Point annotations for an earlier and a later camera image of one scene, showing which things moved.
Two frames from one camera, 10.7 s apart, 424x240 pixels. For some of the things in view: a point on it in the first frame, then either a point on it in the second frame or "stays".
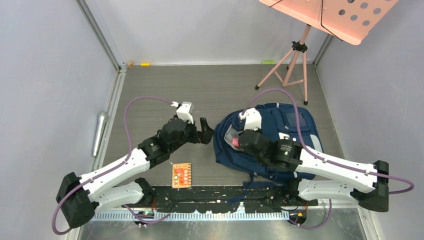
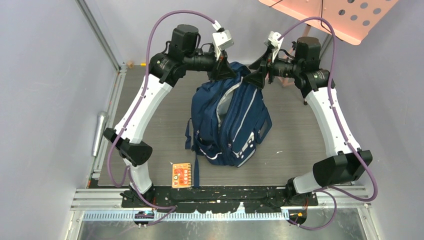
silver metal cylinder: x=101 y=120 stays
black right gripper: x=258 y=131 to x=258 y=78
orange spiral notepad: x=181 y=175 stays
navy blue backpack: x=277 y=121 to x=229 y=117
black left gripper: x=206 y=132 to x=223 y=69
